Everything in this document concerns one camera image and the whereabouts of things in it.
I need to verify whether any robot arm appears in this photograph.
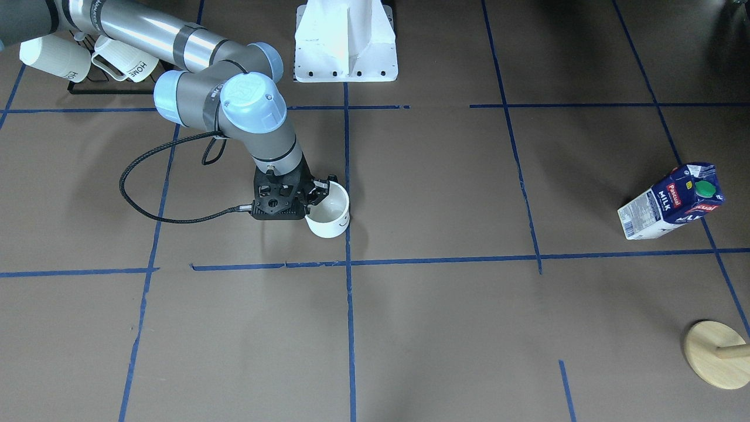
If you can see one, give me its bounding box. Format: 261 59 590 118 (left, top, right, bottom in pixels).
2 1 338 220

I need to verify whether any white ribbed HOME mug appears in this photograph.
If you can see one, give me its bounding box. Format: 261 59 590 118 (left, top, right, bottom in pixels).
19 35 91 83

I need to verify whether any white smiley face mug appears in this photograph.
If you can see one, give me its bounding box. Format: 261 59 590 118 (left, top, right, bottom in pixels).
305 181 350 239

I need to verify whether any blue Pascual milk carton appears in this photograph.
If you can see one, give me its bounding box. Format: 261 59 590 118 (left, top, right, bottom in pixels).
618 162 724 240

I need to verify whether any black wire mug rack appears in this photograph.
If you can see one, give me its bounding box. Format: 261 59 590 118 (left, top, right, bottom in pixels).
67 35 160 94

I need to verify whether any wooden mug tree stand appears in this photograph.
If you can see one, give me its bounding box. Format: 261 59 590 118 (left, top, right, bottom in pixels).
683 320 749 390

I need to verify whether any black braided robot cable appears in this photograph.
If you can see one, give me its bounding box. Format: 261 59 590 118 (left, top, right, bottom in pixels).
119 130 254 224

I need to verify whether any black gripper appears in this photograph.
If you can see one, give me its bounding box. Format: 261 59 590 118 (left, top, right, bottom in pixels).
251 161 338 220

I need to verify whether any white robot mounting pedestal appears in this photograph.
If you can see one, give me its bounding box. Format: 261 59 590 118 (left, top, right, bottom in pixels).
293 1 399 83

